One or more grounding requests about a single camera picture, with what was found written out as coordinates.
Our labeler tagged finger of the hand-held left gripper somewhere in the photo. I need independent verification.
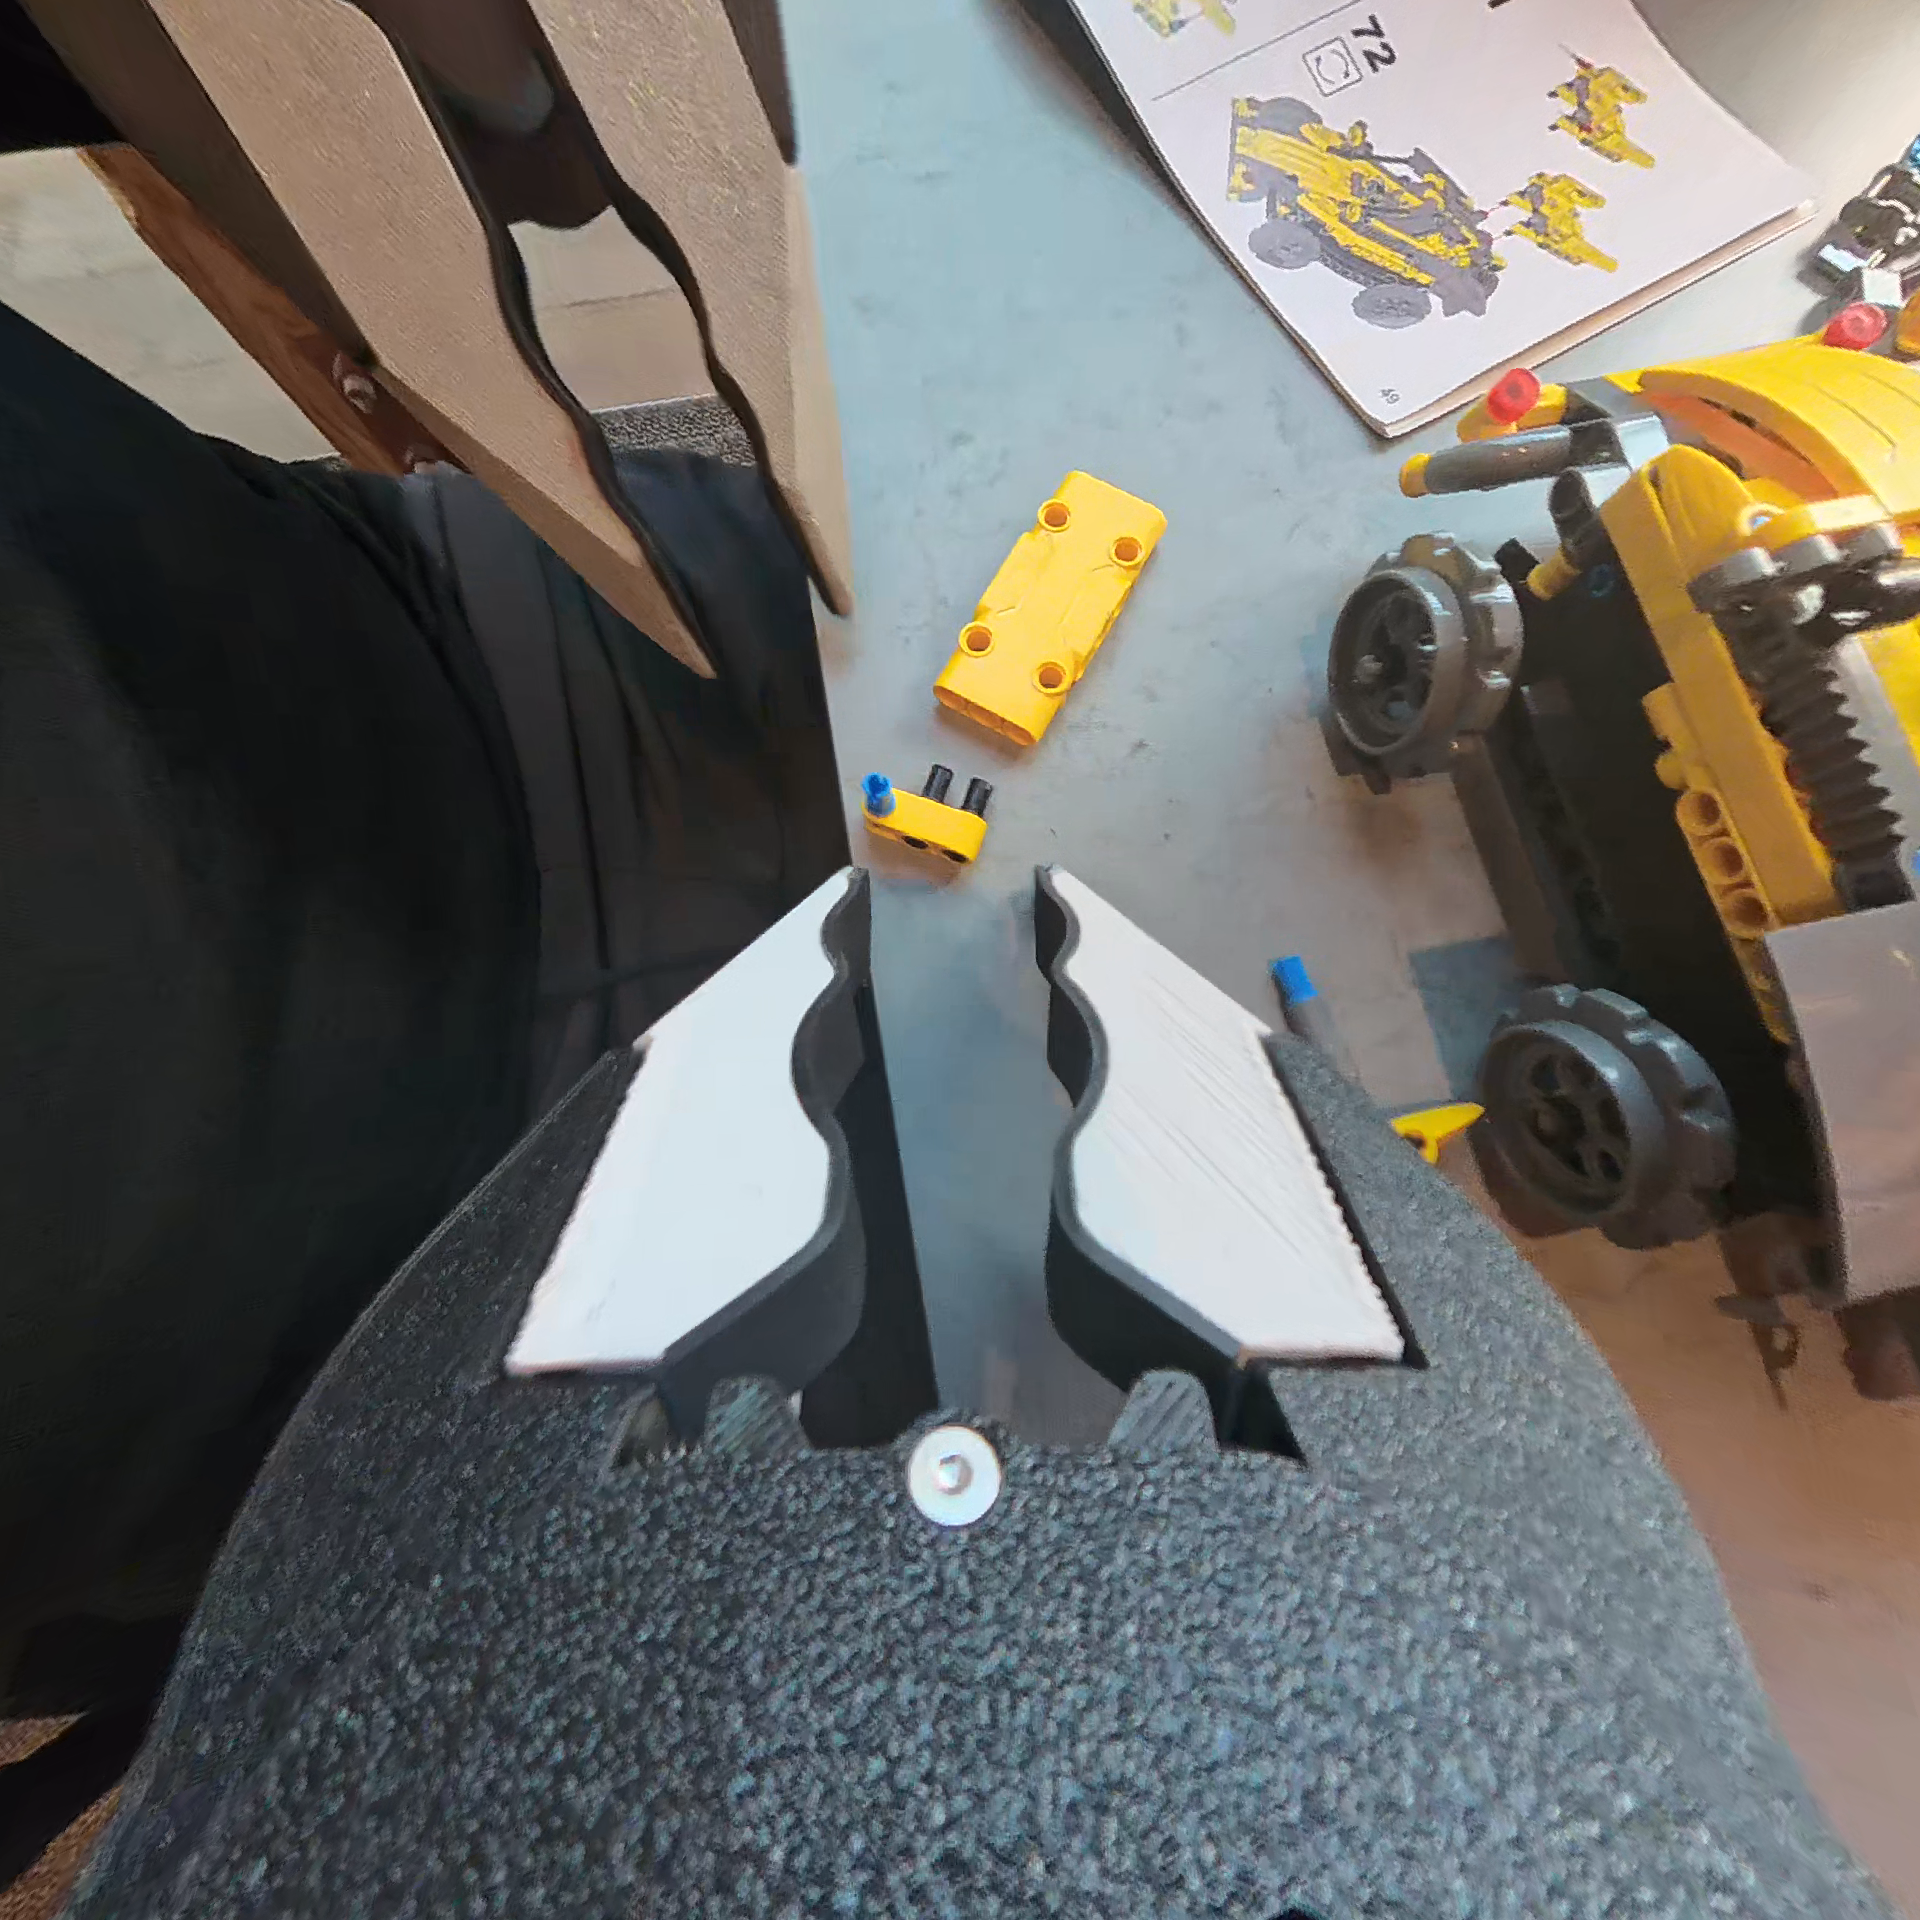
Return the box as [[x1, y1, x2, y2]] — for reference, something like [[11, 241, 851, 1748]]
[[147, 0, 718, 682], [526, 0, 857, 620]]

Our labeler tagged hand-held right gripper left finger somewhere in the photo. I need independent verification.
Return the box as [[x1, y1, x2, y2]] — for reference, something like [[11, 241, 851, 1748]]
[[506, 863, 876, 1427]]

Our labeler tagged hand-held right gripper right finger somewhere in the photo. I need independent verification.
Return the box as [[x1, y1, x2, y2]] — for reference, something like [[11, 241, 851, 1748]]
[[1030, 863, 1426, 1433]]

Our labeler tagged short yellow beam with pins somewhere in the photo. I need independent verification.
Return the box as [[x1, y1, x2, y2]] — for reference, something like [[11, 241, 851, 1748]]
[[861, 762, 993, 866]]

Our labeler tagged yellow rectangular building panel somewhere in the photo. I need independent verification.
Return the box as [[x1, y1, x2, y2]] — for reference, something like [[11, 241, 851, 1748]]
[[933, 468, 1169, 747]]

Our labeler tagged wooden desk leg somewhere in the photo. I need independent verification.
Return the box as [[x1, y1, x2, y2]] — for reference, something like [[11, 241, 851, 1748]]
[[76, 141, 459, 481]]

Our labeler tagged grey shaft with yellow lever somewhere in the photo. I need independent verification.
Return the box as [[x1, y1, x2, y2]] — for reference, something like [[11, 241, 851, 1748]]
[[1270, 953, 1489, 1163]]

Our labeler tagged yellow grey toy vehicle model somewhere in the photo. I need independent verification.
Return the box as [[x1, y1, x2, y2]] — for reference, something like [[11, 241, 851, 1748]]
[[1319, 292, 1920, 1404]]

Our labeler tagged instruction booklet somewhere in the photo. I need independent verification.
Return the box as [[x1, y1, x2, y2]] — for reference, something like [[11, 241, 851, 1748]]
[[1066, 0, 1818, 441]]

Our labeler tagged pile of small building pieces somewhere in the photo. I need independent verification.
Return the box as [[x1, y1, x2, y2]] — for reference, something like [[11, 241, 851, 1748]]
[[1807, 135, 1920, 295]]

